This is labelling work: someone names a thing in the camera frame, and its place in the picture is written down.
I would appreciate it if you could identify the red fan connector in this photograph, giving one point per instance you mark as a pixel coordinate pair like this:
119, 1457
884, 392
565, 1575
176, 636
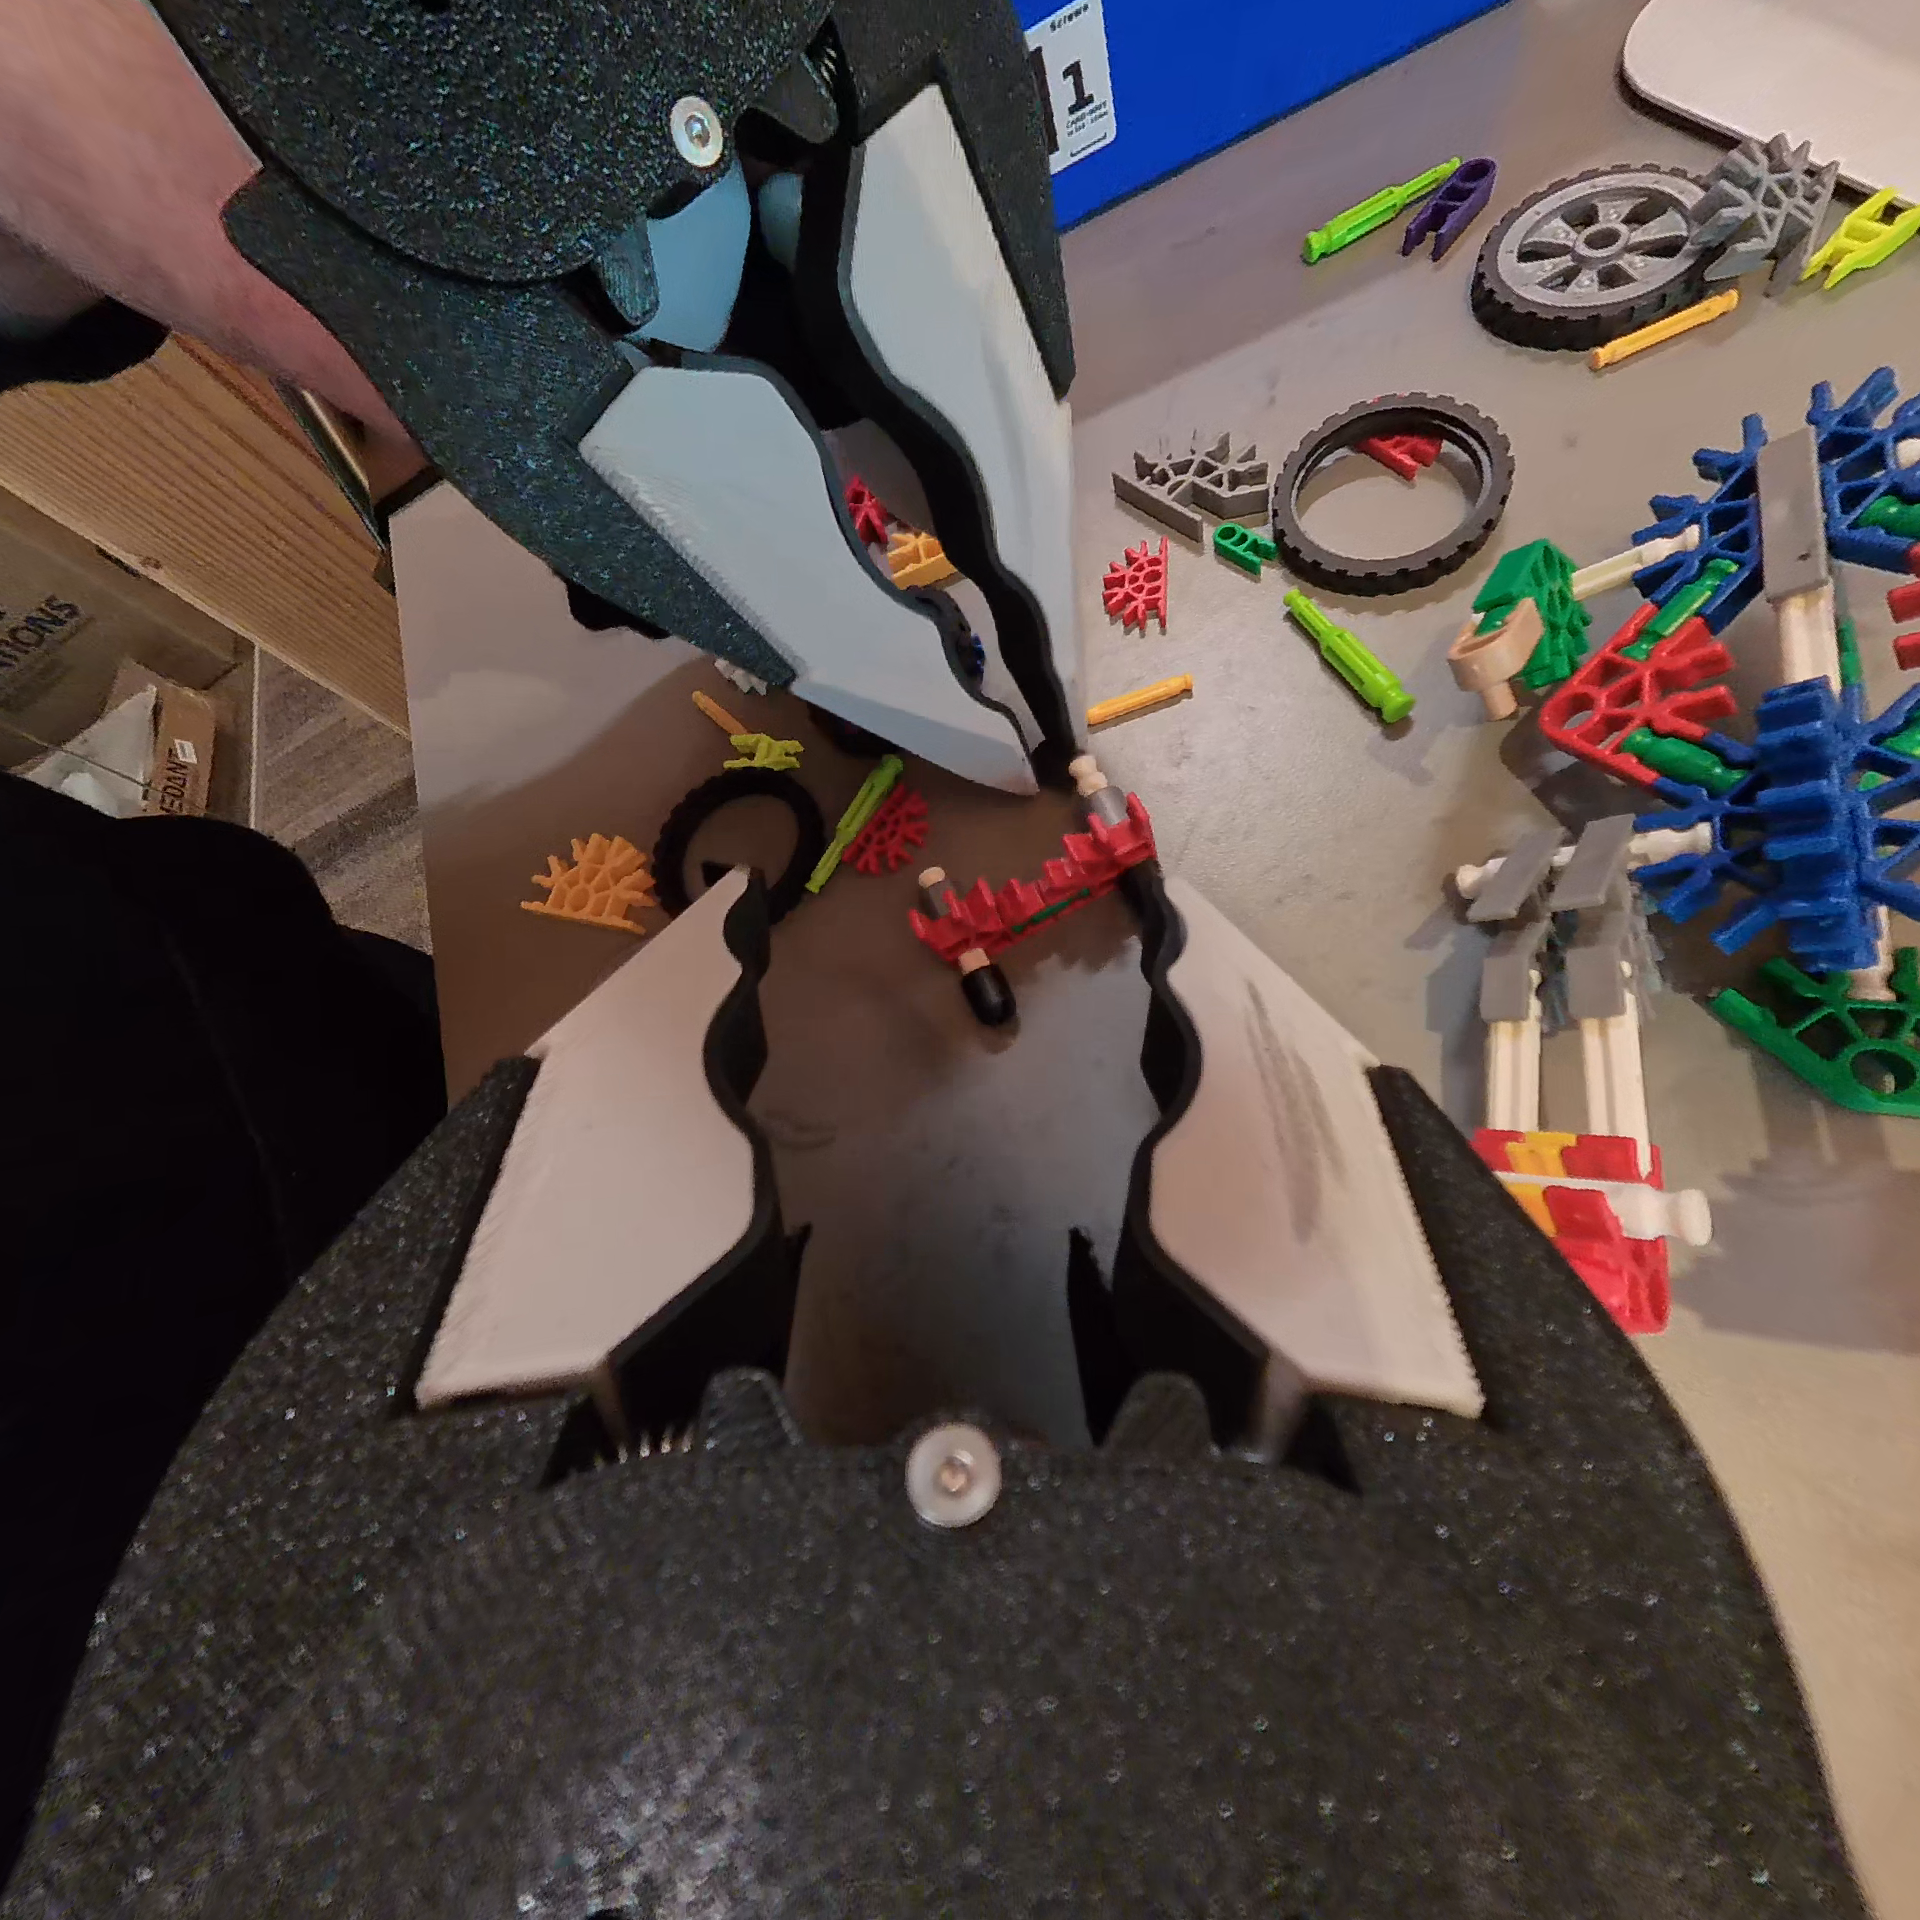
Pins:
1137, 585

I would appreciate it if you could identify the black rod end cap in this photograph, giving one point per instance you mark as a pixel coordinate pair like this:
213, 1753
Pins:
988, 996

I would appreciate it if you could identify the red toothed strip connector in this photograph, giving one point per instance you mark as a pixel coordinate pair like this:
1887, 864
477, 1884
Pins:
1036, 907

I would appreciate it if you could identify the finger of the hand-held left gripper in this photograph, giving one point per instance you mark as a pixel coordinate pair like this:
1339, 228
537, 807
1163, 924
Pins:
734, 480
961, 300

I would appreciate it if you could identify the person's left hand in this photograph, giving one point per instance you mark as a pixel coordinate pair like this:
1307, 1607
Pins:
107, 180

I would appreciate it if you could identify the grey rod sleeve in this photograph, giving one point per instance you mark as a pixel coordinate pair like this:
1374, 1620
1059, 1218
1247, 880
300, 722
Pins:
939, 906
1107, 819

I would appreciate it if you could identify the black rubber tyre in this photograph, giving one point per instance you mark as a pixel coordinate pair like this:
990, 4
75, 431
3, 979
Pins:
1291, 518
856, 734
671, 855

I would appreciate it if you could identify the purple clip connector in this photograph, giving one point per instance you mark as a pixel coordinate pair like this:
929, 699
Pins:
1448, 211

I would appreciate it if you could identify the large cardboard box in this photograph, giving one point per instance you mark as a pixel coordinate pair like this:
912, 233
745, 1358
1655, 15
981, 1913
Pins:
89, 599

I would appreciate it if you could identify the ribbed wooden cabinet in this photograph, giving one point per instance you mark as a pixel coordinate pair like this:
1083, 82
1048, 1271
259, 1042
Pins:
224, 494

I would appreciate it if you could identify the orange half-circle connector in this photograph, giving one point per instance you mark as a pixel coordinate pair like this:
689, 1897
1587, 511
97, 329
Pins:
593, 891
918, 560

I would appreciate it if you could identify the white plastic rod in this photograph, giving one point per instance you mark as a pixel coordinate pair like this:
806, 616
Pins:
1089, 777
969, 955

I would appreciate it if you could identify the small red snowflake connector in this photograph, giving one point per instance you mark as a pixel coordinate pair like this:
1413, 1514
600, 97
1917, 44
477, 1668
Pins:
887, 832

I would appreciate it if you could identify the lime green plastic rod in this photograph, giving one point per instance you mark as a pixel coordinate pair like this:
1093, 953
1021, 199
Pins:
1373, 211
856, 826
1348, 657

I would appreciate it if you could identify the red wedge connector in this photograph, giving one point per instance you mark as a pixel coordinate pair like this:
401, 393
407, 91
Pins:
864, 511

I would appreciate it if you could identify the person's dark clothing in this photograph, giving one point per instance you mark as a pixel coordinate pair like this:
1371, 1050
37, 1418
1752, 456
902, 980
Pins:
196, 1201

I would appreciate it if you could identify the grey half-circle connector stack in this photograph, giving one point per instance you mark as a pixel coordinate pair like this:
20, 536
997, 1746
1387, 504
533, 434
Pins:
1184, 487

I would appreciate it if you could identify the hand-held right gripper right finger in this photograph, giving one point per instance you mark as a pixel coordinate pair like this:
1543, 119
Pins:
1307, 1201

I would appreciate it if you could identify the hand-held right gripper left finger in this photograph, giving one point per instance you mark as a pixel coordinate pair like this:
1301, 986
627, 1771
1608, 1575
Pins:
615, 1184

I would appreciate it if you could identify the blue plastic bin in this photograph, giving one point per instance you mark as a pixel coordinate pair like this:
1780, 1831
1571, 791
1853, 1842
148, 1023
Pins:
1277, 75

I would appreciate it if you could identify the orange plastic rod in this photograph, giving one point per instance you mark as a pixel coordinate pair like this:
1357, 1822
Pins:
1663, 329
1141, 699
721, 713

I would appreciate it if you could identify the grey snowflake connector stack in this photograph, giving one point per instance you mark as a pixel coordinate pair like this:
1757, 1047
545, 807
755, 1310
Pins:
1771, 211

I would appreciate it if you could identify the black tyre grey hub wheel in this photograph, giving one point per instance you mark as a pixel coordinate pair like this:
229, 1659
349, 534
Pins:
1494, 294

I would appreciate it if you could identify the small open cardboard box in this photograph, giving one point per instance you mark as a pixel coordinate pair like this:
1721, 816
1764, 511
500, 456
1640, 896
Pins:
166, 751

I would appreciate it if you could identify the multicoloured construction toy model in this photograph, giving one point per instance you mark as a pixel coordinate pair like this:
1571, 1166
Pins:
1771, 810

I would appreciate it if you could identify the small red connector piece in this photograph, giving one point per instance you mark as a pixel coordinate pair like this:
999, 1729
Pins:
1400, 454

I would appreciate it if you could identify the small green connector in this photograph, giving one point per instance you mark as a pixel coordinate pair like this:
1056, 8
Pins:
1241, 547

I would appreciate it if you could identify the yellow clip connector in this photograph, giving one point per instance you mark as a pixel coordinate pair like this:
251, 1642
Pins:
763, 753
1862, 241

